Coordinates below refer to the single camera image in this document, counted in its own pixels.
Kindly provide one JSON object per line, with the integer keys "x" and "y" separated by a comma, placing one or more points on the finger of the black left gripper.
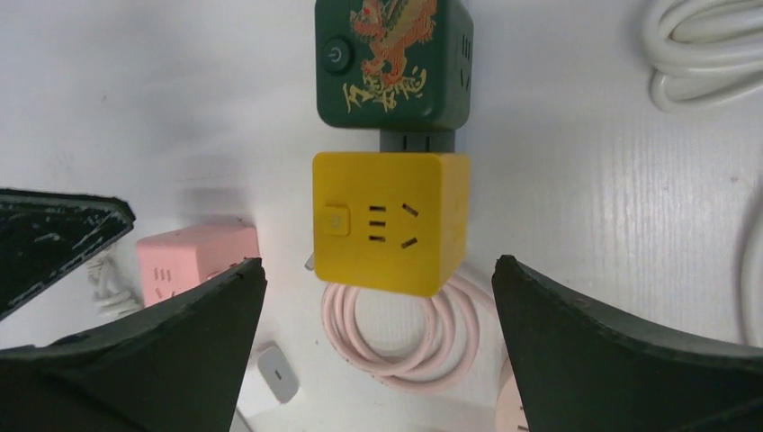
{"x": 45, "y": 236}

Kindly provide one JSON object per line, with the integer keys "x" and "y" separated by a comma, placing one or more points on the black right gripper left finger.
{"x": 174, "y": 366}

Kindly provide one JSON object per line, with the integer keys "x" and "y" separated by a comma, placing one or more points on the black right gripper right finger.
{"x": 583, "y": 365}

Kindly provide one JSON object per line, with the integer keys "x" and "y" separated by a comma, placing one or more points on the white usb charger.
{"x": 277, "y": 372}

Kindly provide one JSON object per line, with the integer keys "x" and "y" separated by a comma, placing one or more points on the yellow cube socket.
{"x": 390, "y": 221}

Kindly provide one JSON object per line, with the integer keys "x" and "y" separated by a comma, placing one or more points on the dark green cube socket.
{"x": 398, "y": 65}

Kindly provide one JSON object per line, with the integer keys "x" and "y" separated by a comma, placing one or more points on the pink round socket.
{"x": 509, "y": 410}

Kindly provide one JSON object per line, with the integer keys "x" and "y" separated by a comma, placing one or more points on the pink cube socket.
{"x": 177, "y": 261}

